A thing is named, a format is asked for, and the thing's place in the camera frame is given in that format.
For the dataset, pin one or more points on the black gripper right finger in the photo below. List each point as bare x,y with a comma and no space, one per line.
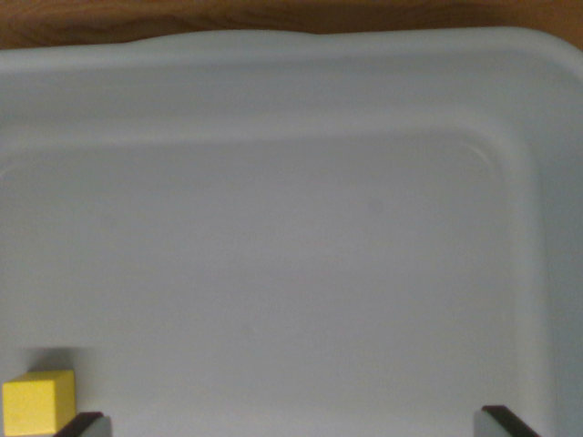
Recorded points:
498,423

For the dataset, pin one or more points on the yellow wooden cube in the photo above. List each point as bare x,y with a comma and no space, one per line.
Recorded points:
36,403

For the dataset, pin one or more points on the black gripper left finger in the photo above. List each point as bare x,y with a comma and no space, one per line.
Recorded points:
88,425

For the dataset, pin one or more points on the grey plastic bin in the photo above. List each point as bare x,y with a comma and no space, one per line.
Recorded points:
291,227

